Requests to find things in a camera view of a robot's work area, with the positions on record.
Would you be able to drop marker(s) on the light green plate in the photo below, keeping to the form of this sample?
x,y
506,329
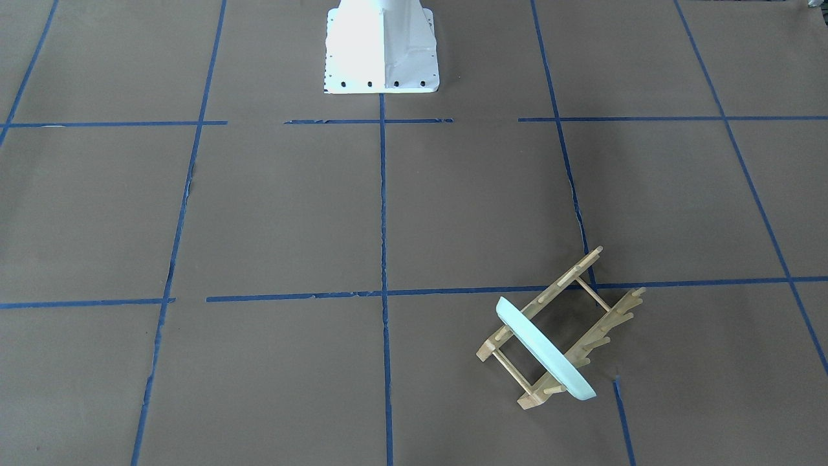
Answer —
x,y
544,350

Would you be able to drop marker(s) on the wooden dish rack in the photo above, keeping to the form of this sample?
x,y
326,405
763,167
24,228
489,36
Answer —
x,y
574,317

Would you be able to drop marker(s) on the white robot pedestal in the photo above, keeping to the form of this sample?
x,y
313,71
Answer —
x,y
375,47

